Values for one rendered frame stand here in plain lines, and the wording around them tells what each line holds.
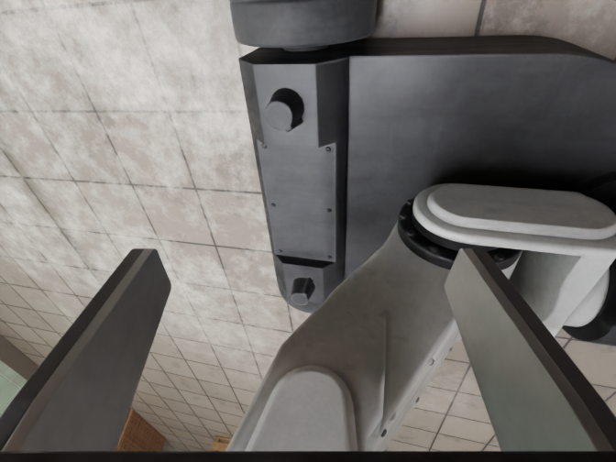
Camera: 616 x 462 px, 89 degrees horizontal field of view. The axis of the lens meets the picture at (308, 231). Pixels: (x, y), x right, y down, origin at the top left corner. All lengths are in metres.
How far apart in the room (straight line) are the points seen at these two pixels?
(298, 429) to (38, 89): 0.96
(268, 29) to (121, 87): 0.49
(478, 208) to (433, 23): 0.33
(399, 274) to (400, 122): 0.22
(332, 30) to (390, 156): 0.18
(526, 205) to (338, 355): 0.27
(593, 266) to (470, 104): 0.23
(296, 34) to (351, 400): 0.38
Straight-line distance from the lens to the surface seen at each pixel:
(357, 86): 0.46
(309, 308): 0.72
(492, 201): 0.41
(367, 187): 0.52
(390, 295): 0.34
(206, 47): 0.71
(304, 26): 0.43
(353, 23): 0.46
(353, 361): 0.25
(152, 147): 0.89
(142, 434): 3.15
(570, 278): 0.43
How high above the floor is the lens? 0.61
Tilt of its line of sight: 48 degrees down
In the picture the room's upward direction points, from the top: 159 degrees counter-clockwise
